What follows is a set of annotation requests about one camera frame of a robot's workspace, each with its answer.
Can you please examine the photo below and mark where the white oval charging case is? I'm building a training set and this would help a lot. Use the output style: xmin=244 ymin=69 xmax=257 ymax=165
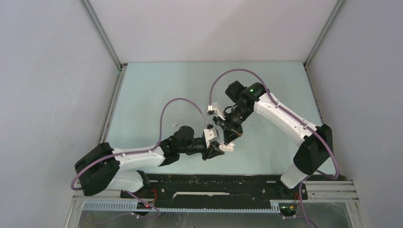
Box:
xmin=219 ymin=142 xmax=235 ymax=152

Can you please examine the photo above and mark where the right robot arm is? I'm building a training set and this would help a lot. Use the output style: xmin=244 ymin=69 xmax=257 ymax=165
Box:
xmin=207 ymin=81 xmax=335 ymax=199

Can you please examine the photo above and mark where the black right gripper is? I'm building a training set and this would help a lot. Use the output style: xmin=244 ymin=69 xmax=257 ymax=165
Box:
xmin=217 ymin=105 xmax=252 ymax=145

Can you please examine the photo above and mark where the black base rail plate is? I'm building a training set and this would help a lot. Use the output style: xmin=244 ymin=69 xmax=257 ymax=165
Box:
xmin=119 ymin=171 xmax=341 ymax=210

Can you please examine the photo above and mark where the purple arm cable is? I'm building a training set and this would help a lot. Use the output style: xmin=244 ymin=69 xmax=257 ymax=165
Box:
xmin=209 ymin=68 xmax=341 ymax=228
xmin=70 ymin=97 xmax=210 ymax=219

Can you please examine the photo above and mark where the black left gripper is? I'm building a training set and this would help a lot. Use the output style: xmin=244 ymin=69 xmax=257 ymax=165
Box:
xmin=178 ymin=138 xmax=224 ymax=161

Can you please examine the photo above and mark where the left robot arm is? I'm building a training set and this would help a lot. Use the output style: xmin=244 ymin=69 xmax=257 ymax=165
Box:
xmin=72 ymin=126 xmax=225 ymax=198

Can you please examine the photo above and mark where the aluminium frame rail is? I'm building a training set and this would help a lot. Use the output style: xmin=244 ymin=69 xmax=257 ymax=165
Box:
xmin=70 ymin=179 xmax=360 ymax=205

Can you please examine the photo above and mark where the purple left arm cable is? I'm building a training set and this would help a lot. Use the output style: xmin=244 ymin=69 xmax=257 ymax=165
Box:
xmin=70 ymin=97 xmax=210 ymax=219

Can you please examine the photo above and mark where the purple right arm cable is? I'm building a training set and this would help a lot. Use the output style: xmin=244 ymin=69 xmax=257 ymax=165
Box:
xmin=209 ymin=68 xmax=341 ymax=228

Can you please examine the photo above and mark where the white cable duct strip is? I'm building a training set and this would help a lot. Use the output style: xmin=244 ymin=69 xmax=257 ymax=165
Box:
xmin=82 ymin=200 xmax=280 ymax=213

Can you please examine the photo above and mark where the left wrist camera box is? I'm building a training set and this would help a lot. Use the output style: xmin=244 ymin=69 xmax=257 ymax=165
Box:
xmin=203 ymin=127 xmax=219 ymax=148

